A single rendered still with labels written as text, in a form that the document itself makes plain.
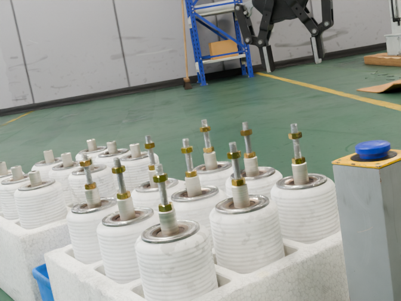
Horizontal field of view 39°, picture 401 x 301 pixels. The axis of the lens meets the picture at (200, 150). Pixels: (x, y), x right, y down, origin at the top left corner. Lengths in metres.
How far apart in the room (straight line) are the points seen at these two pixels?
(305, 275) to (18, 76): 6.75
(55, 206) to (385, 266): 0.70
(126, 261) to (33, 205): 0.41
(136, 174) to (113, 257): 0.47
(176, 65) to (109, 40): 0.88
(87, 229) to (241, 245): 0.26
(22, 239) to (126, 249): 0.38
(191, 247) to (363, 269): 0.21
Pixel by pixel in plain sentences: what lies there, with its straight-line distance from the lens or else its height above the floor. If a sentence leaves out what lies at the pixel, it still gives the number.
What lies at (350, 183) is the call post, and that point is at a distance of 0.69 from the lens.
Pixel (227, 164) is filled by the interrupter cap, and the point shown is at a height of 0.25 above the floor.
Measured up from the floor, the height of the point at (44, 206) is 0.21.
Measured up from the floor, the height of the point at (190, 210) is 0.24.
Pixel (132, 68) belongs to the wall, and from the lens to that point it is 7.19.
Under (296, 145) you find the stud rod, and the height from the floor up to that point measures 0.31.
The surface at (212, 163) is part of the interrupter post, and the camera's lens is 1.03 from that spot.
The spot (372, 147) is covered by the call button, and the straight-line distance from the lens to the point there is 0.68.
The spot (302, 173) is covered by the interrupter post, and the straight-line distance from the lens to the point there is 0.85.
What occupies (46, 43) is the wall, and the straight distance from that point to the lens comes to 7.31.
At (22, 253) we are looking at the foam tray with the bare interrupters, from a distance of 1.15.
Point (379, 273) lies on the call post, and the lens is 0.71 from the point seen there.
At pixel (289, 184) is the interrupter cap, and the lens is 0.85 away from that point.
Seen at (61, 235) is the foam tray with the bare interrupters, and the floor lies 0.16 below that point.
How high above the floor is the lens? 0.48
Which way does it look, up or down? 11 degrees down
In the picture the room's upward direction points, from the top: 10 degrees counter-clockwise
